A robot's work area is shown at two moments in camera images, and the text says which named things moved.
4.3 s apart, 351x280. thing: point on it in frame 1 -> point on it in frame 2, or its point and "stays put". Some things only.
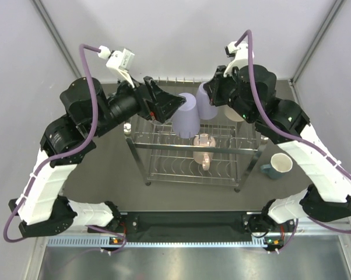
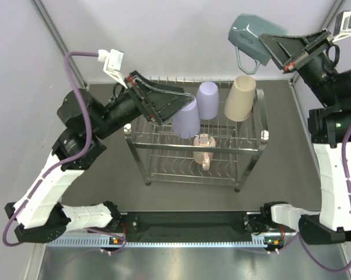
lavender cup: (206, 110) stays put
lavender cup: (186, 122) stays put
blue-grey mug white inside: (280, 163) -> (244, 32)
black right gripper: (213, 86) -> (284, 49)
